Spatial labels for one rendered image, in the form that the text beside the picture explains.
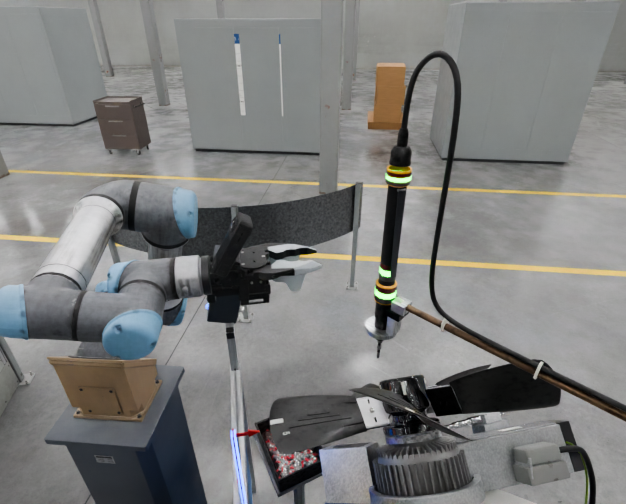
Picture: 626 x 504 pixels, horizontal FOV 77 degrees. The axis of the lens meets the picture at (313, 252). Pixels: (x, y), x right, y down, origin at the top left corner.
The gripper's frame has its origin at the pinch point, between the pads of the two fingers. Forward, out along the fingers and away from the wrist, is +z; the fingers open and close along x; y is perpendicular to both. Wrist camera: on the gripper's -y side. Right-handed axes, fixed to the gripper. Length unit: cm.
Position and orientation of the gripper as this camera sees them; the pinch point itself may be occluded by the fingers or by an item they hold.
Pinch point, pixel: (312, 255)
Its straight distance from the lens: 73.8
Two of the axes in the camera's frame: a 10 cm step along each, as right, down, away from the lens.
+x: 1.9, 5.2, -8.3
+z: 9.8, -0.9, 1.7
